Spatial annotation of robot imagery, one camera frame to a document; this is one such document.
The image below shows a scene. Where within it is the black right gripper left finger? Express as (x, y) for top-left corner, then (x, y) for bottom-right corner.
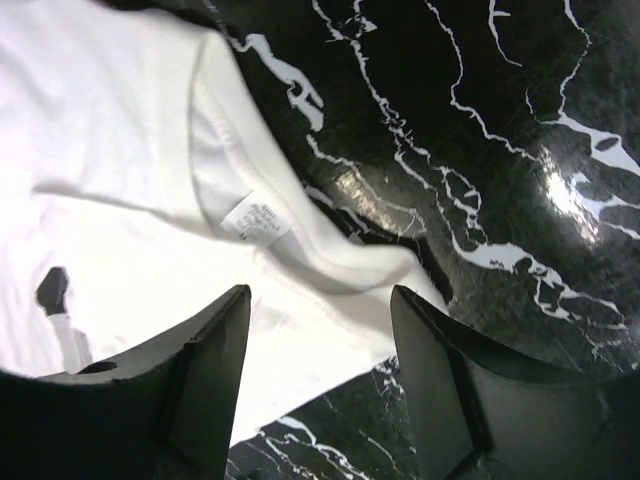
(1, 285), (251, 479)

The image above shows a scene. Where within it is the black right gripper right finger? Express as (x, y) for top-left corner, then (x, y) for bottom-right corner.
(390, 286), (639, 479)

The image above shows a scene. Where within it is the white printed t-shirt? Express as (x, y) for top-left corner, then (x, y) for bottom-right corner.
(1, 1), (444, 442)

